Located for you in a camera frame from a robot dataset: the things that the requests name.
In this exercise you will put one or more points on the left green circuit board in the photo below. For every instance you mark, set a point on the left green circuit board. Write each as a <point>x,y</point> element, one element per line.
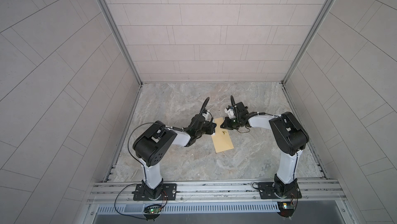
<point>153,209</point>

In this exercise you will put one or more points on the right aluminium corner post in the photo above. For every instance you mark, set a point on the right aluminium corner post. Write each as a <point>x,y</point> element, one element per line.
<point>326,7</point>

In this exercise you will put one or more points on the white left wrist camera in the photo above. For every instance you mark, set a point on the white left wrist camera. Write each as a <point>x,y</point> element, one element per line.
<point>207,116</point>

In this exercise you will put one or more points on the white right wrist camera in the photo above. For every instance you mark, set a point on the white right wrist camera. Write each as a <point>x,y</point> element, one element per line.
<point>230,112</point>

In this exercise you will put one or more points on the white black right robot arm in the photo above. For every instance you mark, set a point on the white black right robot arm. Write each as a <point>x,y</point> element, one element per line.
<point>290,137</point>

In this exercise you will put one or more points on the green circuit board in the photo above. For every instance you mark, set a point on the green circuit board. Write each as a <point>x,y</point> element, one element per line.
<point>153,209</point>
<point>286,209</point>

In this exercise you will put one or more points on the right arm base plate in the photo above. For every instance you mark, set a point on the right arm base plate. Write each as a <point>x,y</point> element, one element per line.
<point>279,190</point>

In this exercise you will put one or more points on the left aluminium corner post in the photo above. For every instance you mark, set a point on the left aluminium corner post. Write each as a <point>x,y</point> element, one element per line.
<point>118,38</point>

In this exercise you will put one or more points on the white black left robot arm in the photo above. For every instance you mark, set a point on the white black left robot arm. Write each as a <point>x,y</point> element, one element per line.
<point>151,146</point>

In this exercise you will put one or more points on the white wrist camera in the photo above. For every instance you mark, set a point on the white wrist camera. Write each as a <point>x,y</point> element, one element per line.
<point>207,116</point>
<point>230,112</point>

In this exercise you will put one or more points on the tan kraft envelope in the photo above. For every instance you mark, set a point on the tan kraft envelope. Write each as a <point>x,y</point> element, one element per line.
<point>221,138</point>

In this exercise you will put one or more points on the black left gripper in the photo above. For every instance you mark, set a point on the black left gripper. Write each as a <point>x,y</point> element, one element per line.
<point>209,125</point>

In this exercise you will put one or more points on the right green circuit board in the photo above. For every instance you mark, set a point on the right green circuit board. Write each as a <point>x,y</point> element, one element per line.
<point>286,209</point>

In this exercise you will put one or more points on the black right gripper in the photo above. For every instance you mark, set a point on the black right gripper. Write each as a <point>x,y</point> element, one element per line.
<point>227,126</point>

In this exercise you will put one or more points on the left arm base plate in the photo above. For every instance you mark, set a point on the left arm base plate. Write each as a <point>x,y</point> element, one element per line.
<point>162,191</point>

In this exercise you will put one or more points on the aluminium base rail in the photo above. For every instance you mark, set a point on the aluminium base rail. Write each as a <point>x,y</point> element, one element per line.
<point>217,191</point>

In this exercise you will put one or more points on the aluminium corner post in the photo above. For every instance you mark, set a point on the aluminium corner post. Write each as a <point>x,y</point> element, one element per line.
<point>118,38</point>
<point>326,7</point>

